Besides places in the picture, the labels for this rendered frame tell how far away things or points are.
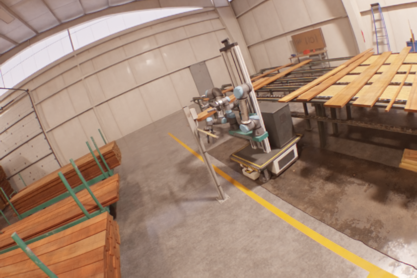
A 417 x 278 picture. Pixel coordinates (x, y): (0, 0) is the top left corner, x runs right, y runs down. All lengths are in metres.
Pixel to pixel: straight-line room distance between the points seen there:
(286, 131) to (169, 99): 8.55
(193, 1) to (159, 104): 6.61
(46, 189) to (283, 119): 5.05
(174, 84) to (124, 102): 2.93
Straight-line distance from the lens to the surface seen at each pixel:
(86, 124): 10.63
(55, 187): 4.96
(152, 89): 10.40
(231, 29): 12.67
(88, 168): 4.52
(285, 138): 2.62
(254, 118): 2.16
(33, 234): 3.81
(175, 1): 11.93
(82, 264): 1.83
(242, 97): 1.93
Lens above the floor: 1.61
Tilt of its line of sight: 15 degrees down
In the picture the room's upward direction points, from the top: 21 degrees counter-clockwise
